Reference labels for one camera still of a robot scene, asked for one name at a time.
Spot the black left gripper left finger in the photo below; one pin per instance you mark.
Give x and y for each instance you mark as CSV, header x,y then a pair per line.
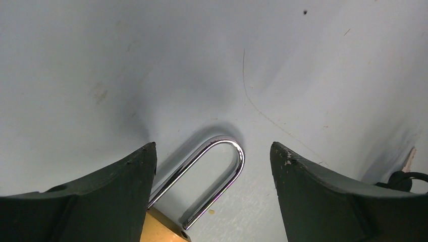
x,y
106,205

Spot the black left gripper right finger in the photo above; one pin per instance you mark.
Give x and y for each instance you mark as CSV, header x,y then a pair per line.
x,y
318,204

